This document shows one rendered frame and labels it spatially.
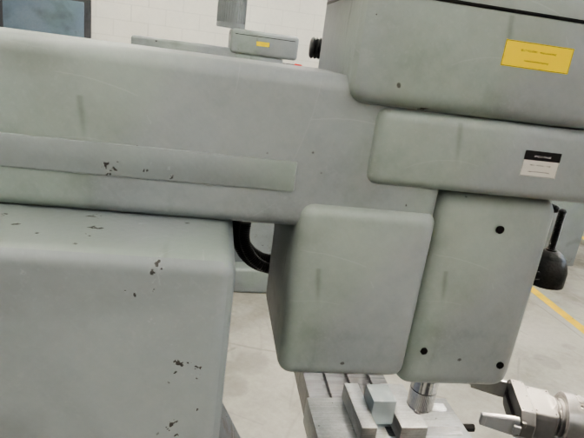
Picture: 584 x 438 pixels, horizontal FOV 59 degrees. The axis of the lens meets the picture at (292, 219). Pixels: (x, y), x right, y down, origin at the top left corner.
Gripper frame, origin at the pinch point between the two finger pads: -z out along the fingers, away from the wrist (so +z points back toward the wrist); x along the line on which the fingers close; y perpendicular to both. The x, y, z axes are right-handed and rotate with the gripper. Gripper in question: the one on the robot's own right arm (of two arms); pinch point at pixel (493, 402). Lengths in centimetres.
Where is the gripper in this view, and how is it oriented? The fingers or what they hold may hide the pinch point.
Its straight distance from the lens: 101.8
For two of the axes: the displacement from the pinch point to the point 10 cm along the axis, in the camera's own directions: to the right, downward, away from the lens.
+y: -1.2, 9.4, 3.0
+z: 9.7, 1.8, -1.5
